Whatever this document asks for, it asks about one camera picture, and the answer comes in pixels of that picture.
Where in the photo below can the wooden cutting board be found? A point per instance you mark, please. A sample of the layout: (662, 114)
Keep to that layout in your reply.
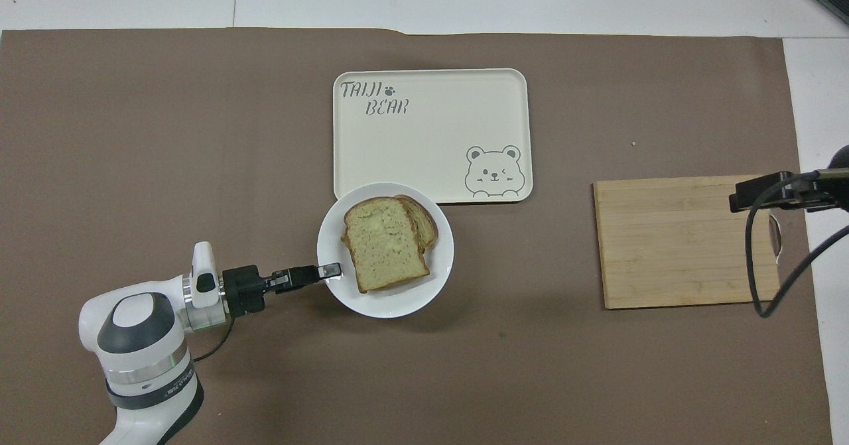
(670, 246)

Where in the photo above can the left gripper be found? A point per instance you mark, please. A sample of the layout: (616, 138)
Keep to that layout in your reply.
(242, 291)

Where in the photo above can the white round plate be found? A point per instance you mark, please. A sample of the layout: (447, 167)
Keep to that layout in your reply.
(391, 302)

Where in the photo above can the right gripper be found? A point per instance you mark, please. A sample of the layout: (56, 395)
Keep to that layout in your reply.
(840, 183)

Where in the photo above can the bread slice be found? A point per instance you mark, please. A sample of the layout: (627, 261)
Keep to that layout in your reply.
(426, 226)
(385, 246)

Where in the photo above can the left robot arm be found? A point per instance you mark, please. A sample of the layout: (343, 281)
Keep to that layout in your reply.
(142, 359)

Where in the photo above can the cream tray with bear print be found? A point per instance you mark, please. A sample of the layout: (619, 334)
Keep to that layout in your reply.
(431, 127)

